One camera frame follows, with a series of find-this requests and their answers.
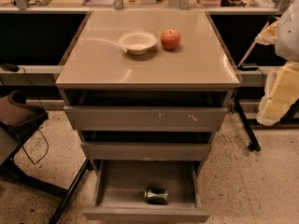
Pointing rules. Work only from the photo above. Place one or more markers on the black power adapter left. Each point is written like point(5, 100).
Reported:
point(10, 67)

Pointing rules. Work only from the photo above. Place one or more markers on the grey drawer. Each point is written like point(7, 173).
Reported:
point(121, 186)
point(146, 111)
point(147, 146)

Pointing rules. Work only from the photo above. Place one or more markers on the grey drawer cabinet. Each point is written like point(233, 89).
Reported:
point(98, 62)

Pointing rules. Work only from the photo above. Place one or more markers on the grey bottom drawer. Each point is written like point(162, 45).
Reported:
point(121, 186)

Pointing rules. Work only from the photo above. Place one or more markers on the grey middle drawer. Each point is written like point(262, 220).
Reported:
point(147, 146)

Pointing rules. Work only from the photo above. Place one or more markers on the green soda can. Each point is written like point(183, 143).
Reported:
point(155, 195)

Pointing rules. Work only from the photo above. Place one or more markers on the brown chair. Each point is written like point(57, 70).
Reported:
point(18, 122)

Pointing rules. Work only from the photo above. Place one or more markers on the black table leg right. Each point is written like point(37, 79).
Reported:
point(253, 142)

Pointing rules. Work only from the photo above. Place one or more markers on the grey top drawer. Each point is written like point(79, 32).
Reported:
point(146, 111)

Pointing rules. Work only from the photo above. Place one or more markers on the black device on right shelf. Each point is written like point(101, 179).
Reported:
point(248, 67)

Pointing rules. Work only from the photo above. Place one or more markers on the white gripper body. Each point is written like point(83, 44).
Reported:
point(288, 36)

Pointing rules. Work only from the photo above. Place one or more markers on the white stick with black tip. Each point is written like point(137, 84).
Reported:
point(251, 47)

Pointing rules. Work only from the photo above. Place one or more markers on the red apple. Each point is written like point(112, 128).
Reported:
point(170, 38)

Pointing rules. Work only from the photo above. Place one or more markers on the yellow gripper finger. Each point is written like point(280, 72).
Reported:
point(281, 91)

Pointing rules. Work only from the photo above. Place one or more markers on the white bowl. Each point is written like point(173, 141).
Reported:
point(137, 42)

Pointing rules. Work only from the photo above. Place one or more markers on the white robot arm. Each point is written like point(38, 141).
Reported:
point(287, 34)

